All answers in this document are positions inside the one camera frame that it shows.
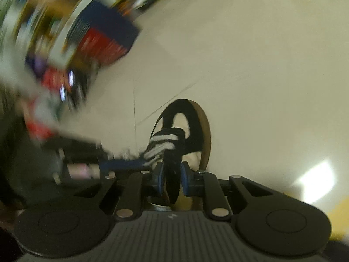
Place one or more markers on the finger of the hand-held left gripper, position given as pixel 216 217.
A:
pixel 122 165

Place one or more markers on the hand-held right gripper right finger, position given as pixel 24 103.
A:
pixel 184 178

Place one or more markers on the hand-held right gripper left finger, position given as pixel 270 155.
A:
pixel 160 178

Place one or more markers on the grey white shoelace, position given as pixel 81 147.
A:
pixel 160 139

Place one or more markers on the black and beige shoe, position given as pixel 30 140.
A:
pixel 196 120

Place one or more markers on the person's dark clothing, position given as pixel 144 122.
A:
pixel 21 155

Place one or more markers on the Merry Christmas gift bag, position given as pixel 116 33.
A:
pixel 109 32

